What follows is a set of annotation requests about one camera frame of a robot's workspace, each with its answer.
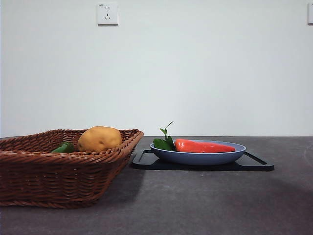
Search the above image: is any yellow potato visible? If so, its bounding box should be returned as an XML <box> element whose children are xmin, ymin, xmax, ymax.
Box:
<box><xmin>77</xmin><ymin>125</ymin><xmax>123</xmax><ymax>152</ymax></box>

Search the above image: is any blue round plate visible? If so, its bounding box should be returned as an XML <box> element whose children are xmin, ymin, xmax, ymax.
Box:
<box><xmin>149</xmin><ymin>140</ymin><xmax>246</xmax><ymax>165</ymax></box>

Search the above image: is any white wall socket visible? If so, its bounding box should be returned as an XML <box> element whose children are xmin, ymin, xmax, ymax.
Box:
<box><xmin>97</xmin><ymin>2</ymin><xmax>119</xmax><ymax>26</ymax></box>

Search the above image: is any brown wicker basket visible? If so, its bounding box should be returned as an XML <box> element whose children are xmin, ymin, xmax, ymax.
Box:
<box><xmin>0</xmin><ymin>129</ymin><xmax>144</xmax><ymax>210</ymax></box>

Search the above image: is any green cucumber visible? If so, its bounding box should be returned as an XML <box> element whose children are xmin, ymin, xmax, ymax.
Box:
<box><xmin>50</xmin><ymin>142</ymin><xmax>75</xmax><ymax>154</ymax></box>

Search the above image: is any orange carrot with green leaves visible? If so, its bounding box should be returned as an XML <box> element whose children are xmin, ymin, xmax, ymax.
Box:
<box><xmin>153</xmin><ymin>121</ymin><xmax>236</xmax><ymax>154</ymax></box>

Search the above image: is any black rectangular tray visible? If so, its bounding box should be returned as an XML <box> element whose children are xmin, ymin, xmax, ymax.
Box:
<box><xmin>131</xmin><ymin>148</ymin><xmax>275</xmax><ymax>172</ymax></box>

